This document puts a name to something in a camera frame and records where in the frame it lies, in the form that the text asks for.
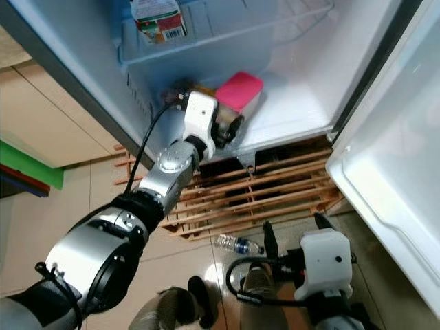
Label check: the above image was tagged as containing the pink lid food container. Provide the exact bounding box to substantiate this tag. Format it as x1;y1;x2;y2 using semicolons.
214;70;265;115

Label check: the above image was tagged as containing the fridge door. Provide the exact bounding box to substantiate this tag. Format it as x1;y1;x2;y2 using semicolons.
325;0;440;322

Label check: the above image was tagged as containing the clear fridge shelf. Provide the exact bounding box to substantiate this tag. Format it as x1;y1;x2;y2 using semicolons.
118;0;336;68

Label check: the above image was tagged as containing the grey fridge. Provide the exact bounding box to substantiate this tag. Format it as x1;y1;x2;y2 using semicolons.
5;0;424;167

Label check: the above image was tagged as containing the clear plastic water bottle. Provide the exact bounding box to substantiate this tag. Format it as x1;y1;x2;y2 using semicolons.
212;233;264;257

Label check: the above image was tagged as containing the wooden pallet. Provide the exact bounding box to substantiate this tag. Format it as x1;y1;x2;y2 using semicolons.
109;133;346;241

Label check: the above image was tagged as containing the red and blue strip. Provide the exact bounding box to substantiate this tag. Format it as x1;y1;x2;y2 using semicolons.
0;163;43;199

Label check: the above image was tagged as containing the green board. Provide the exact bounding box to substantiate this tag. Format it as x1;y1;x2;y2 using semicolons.
0;139;55;191

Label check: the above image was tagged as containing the robot left leg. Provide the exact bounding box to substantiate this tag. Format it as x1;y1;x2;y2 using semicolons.
129;275;222;330

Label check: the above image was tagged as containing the juice carton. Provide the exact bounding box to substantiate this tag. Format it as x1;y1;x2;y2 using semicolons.
130;0;188;46

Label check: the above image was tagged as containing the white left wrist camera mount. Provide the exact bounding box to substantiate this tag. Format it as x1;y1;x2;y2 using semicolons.
181;91;219;146

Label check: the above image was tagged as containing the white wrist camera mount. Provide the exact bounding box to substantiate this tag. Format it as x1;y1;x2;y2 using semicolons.
300;228;353;302
181;91;219;146

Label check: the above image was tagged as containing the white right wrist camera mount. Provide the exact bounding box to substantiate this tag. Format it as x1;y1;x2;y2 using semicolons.
300;228;353;302

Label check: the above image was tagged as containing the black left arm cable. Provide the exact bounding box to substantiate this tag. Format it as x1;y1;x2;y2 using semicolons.
34;102;188;303

